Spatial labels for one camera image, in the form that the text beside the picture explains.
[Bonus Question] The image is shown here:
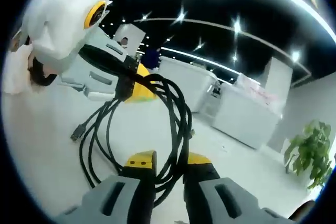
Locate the straight ceiling light strip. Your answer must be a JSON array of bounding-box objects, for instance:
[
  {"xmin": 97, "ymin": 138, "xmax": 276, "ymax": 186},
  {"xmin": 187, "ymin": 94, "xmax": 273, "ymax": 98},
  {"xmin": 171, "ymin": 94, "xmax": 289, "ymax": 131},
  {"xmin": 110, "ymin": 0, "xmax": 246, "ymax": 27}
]
[{"xmin": 160, "ymin": 47, "xmax": 239, "ymax": 76}]

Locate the black data cable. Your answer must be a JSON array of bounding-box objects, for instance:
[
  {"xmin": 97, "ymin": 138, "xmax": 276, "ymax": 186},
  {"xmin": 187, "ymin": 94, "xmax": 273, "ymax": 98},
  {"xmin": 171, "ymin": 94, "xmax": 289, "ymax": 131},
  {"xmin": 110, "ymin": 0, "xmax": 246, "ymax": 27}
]
[{"xmin": 70, "ymin": 73, "xmax": 196, "ymax": 208}]

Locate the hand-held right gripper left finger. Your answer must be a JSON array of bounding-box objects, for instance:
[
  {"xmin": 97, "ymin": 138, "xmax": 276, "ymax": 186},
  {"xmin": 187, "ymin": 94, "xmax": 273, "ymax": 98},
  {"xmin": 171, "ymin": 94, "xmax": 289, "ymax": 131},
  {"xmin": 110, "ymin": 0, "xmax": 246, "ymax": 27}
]
[{"xmin": 54, "ymin": 150, "xmax": 158, "ymax": 224}]

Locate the green potted plant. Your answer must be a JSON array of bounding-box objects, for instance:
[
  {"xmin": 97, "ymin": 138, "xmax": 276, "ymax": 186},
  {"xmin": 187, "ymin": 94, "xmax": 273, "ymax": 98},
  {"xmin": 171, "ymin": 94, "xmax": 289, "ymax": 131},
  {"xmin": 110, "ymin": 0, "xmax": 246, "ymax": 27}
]
[{"xmin": 283, "ymin": 119, "xmax": 335, "ymax": 190}]

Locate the white storage bin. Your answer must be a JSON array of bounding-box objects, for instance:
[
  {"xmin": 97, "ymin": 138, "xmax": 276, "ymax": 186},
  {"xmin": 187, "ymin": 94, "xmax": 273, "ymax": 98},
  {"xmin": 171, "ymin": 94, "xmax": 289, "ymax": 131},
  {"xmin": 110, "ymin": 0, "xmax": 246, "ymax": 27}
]
[
  {"xmin": 159, "ymin": 56, "xmax": 218, "ymax": 113},
  {"xmin": 212, "ymin": 81, "xmax": 283, "ymax": 148}
]

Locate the stack of pink white packets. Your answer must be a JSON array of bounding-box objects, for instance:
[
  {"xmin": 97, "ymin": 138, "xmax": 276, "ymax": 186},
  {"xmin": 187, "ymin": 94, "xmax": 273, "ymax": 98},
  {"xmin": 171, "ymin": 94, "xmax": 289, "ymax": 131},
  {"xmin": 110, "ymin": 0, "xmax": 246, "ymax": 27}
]
[{"xmin": 236, "ymin": 73, "xmax": 279, "ymax": 109}]

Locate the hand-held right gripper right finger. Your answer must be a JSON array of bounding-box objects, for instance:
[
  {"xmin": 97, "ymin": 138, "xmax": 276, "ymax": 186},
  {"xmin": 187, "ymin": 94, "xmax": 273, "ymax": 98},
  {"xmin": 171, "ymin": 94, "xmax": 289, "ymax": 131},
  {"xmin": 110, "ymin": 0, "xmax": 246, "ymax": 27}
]
[{"xmin": 182, "ymin": 152, "xmax": 289, "ymax": 224}]

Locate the person's left hand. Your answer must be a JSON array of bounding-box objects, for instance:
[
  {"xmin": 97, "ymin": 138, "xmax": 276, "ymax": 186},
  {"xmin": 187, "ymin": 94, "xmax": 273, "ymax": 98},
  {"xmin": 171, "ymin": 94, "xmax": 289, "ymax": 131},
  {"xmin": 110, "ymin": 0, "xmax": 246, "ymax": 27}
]
[{"xmin": 27, "ymin": 50, "xmax": 58, "ymax": 88}]

